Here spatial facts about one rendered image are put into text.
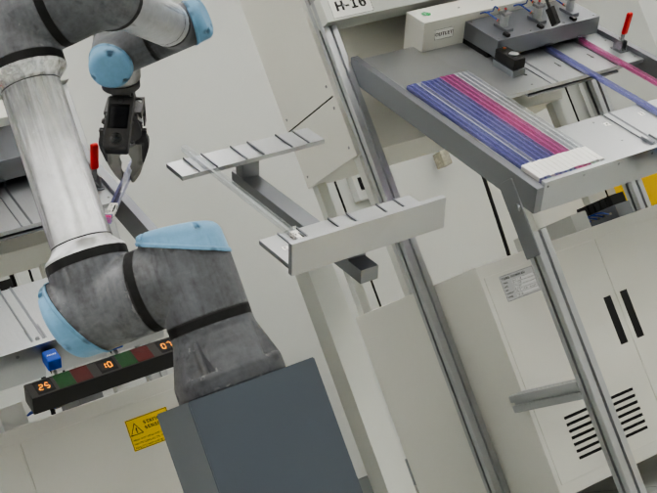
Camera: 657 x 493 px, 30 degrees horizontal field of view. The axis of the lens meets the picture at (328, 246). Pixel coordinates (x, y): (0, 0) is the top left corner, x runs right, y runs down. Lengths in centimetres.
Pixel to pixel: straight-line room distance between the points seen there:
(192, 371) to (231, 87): 304
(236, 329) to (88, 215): 26
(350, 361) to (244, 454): 87
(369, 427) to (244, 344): 84
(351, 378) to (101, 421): 49
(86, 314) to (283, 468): 33
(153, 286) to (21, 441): 85
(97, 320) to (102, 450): 81
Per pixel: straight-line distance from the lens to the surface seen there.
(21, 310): 222
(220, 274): 162
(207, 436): 155
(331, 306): 241
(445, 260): 476
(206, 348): 160
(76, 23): 175
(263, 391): 158
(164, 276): 162
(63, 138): 173
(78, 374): 208
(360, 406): 240
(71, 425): 243
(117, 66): 213
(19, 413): 245
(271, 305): 440
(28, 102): 174
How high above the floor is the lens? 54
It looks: 5 degrees up
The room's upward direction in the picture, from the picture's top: 20 degrees counter-clockwise
